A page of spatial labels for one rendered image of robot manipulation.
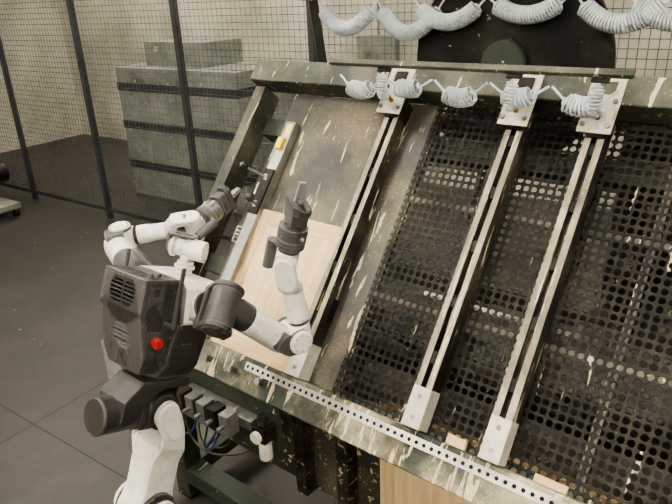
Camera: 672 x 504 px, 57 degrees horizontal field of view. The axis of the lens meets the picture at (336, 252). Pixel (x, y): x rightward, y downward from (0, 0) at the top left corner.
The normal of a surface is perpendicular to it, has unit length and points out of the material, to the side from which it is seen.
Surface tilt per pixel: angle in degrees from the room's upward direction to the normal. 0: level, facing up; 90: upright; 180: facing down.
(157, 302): 90
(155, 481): 90
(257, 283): 51
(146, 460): 65
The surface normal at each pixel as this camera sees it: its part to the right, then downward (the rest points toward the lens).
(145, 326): 0.79, 0.21
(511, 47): -0.62, 0.33
